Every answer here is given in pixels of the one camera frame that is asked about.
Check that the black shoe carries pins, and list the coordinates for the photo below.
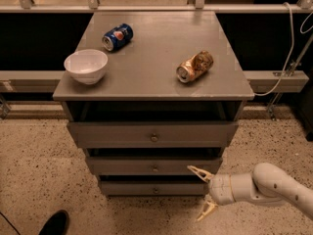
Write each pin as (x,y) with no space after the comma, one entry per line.
(57,224)

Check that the metal railing frame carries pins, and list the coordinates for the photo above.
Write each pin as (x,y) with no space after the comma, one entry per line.
(153,7)

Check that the grey middle drawer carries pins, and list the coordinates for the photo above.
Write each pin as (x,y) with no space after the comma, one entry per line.
(148,166)

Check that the grey top drawer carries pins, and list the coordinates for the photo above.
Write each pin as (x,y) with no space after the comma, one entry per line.
(184,134)

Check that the white bowl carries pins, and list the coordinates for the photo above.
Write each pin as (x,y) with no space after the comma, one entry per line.
(87,66)

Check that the grey wooden drawer cabinet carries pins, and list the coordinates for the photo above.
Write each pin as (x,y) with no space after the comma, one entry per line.
(141,84)

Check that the blue pepsi can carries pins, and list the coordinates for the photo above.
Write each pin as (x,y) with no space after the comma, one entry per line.
(117,37)

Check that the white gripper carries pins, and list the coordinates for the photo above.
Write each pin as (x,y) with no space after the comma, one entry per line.
(220,189)

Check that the grey bottom drawer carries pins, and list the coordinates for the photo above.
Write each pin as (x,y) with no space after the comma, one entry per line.
(137,188)

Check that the grey drawer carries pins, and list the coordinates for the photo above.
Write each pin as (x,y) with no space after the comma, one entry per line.
(184,134)
(148,166)
(137,188)

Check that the crushed orange soda can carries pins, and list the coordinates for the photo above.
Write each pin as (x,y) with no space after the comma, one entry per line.
(194,67)

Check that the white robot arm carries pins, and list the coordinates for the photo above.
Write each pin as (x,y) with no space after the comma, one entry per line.
(267,185)

